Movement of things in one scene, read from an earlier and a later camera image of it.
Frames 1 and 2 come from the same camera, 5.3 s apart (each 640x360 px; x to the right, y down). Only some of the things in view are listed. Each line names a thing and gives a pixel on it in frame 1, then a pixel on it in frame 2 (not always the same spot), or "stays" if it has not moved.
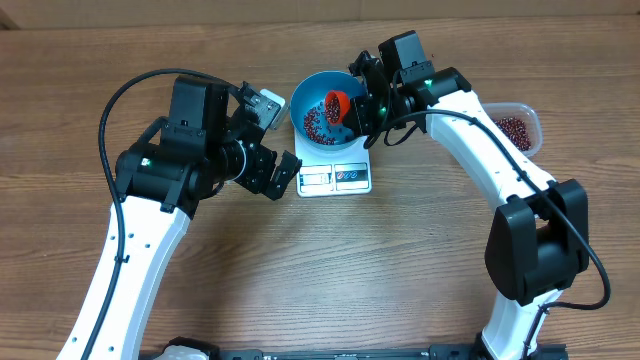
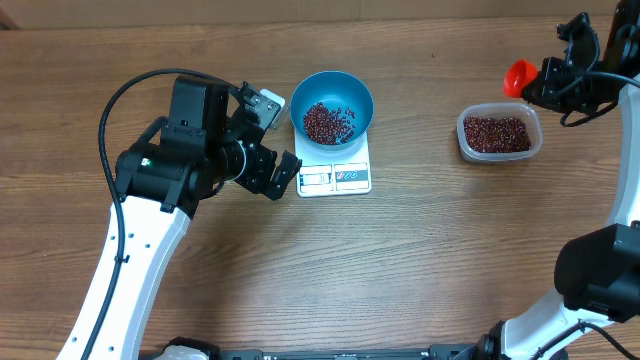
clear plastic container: [519, 123] stays
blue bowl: [308, 113] stays
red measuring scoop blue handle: [336, 103] → [517, 76]
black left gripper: [256, 180] stays
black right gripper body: [376, 114] → [584, 94]
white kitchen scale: [333, 173] stays
